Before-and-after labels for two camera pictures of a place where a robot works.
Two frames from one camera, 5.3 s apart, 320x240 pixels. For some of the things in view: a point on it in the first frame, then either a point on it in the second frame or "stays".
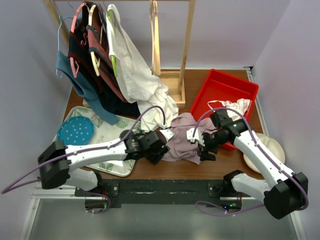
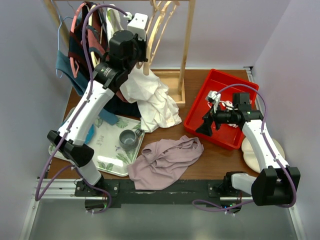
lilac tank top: x=181 y=149 -> x=159 y=166
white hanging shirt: x=140 y=83 stays
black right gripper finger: x=203 y=153 -> x=208 y=117
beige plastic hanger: x=152 y=14 -> x=155 y=25
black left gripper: x=154 y=159 -> x=143 y=43
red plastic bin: x=218 y=86 stays
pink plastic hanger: x=75 y=69 stays
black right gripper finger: x=204 y=155 -> x=205 y=128
